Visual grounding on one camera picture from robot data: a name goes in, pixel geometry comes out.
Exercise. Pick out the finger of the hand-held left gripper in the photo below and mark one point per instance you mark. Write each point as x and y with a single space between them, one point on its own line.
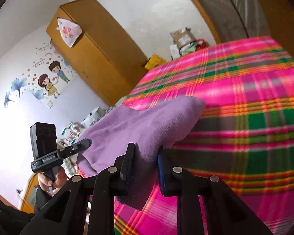
76 146

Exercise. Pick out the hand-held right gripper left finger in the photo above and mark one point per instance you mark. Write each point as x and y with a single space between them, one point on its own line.
131 173

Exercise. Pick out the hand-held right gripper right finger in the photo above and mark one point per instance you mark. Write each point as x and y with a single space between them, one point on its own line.
161 173

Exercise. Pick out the purple fleece garment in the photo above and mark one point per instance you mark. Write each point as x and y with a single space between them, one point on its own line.
142 122

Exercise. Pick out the person's left forearm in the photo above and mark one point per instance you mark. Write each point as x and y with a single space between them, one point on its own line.
14 215

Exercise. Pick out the person's left hand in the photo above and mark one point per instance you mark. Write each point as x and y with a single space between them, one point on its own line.
61 178

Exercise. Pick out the toiletries on cabinet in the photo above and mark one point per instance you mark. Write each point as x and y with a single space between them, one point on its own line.
72 133

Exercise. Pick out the white shopping bag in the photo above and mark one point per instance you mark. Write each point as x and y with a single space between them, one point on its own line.
94 117

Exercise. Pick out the grey floral folded garment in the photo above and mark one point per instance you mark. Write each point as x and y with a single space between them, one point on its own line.
107 112

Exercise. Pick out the wooden headboard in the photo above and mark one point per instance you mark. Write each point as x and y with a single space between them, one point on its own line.
28 195

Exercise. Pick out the wooden wardrobe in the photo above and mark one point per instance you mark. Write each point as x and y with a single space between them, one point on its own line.
95 49

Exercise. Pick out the pink plaid blanket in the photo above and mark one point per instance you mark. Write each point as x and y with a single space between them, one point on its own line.
235 102

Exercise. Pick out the yellow bag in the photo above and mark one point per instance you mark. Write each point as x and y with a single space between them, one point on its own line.
154 62

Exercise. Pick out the white plastic bag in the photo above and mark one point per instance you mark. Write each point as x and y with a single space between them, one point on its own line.
69 31

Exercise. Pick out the small white box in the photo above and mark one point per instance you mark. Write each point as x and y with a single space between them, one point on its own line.
174 52

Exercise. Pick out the red plastic bag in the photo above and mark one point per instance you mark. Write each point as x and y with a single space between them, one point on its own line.
202 43

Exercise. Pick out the cardboard box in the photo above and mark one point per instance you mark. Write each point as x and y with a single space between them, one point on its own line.
183 36

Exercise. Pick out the clear plastic door curtain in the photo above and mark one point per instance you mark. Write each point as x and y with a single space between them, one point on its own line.
230 9

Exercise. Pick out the wooden door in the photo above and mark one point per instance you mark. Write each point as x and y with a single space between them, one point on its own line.
284 17

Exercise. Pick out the cartoon wall sticker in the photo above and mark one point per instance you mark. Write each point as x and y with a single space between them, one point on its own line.
46 80

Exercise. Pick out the wooden door frame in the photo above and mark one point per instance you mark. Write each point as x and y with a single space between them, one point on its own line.
201 12

